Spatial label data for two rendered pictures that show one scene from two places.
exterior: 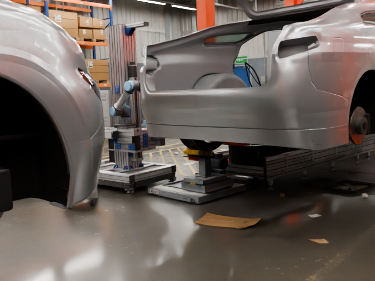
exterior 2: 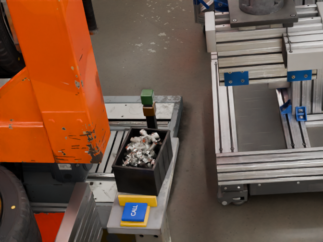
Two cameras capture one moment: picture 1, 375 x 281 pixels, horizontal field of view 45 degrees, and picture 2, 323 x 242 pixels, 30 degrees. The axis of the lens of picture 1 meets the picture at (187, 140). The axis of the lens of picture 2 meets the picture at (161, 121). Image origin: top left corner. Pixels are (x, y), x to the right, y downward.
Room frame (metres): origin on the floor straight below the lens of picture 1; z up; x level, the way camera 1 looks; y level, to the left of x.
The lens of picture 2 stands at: (7.26, -0.89, 1.81)
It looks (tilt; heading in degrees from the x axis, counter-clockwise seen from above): 38 degrees down; 148
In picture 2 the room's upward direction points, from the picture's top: 9 degrees counter-clockwise
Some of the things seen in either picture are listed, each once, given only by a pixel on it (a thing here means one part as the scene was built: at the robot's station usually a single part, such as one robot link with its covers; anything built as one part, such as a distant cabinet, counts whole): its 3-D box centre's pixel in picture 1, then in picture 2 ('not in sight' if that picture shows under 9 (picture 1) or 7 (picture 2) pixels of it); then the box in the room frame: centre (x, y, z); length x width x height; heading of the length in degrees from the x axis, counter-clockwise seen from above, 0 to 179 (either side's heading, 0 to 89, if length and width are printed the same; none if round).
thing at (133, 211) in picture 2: not in sight; (134, 212); (6.09, -0.31, 0.47); 0.07 x 0.07 x 0.02; 44
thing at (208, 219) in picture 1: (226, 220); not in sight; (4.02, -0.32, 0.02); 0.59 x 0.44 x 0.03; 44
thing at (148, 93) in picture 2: not in sight; (147, 97); (5.84, -0.04, 0.64); 0.04 x 0.04 x 0.04; 44
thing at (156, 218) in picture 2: not in sight; (145, 182); (5.97, -0.19, 0.44); 0.43 x 0.17 x 0.03; 134
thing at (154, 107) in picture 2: not in sight; (149, 108); (5.84, -0.04, 0.59); 0.04 x 0.04 x 0.04; 44
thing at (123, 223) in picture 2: not in sight; (135, 215); (6.09, -0.31, 0.46); 0.08 x 0.08 x 0.01; 44
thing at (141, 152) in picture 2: not in sight; (143, 159); (5.96, -0.17, 0.51); 0.20 x 0.14 x 0.13; 128
